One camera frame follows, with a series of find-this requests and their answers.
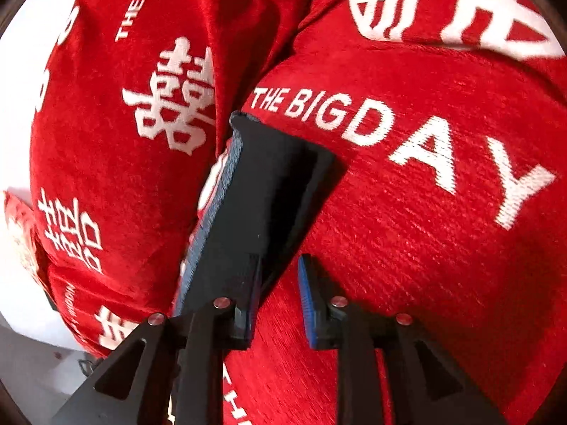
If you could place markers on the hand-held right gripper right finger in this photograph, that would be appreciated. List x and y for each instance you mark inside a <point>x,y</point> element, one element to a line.
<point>310,305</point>

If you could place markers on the red embroidered pillow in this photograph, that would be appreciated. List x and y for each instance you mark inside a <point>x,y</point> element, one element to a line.
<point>20,230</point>

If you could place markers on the red printed sofa cover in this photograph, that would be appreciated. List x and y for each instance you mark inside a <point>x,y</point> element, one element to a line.
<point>421,252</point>

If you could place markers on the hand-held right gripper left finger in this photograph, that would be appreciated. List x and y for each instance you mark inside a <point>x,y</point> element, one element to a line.
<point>243,318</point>

